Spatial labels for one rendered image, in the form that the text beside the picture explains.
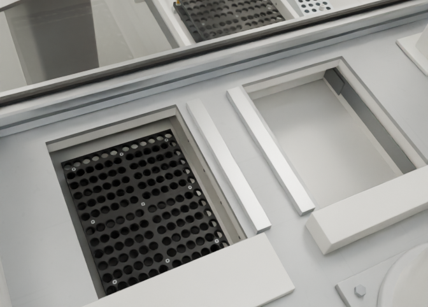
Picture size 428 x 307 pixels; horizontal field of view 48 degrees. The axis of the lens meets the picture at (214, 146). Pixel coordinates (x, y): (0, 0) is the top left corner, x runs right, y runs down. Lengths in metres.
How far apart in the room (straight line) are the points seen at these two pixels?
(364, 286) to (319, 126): 0.37
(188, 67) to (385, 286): 0.41
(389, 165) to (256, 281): 0.41
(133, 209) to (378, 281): 0.34
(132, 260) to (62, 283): 0.10
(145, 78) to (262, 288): 0.34
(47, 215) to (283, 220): 0.31
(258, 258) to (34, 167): 0.32
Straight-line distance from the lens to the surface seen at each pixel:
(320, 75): 0.99
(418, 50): 0.95
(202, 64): 0.76
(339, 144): 0.91
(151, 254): 0.67
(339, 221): 0.65
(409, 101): 0.87
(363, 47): 0.92
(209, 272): 0.61
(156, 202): 0.71
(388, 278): 0.65
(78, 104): 0.73
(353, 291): 0.64
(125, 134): 0.85
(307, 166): 0.87
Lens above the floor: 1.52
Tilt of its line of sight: 55 degrees down
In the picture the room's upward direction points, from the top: 10 degrees clockwise
